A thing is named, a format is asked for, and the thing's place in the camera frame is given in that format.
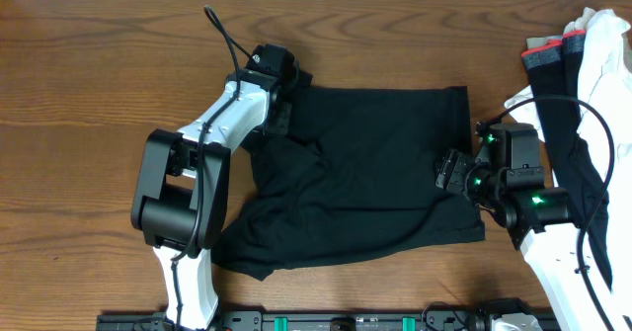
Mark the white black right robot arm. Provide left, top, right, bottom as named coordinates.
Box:
left=435, top=124, right=629, bottom=330

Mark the white crumpled garment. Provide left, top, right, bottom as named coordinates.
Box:
left=505, top=8, right=631, bottom=321

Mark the black t-shirt white logo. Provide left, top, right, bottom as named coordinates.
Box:
left=212, top=85, right=485, bottom=280

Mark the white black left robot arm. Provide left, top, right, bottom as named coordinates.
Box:
left=131, top=70, right=295, bottom=330

